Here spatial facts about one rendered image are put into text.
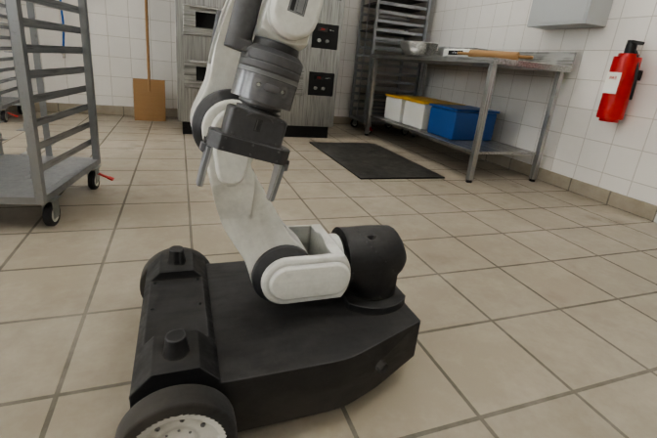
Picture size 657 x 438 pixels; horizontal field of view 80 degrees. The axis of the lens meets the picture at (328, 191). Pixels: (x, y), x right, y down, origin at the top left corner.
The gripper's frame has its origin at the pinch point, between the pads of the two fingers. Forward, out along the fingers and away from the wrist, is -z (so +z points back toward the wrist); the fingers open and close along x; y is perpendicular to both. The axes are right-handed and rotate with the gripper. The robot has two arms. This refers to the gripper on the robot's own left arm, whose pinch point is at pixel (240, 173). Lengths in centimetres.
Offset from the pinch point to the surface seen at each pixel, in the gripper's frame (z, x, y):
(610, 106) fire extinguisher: 72, -238, -120
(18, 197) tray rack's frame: -53, 55, -117
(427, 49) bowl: 101, -203, -295
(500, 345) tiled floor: -36, -90, -16
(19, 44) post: 2, 61, -113
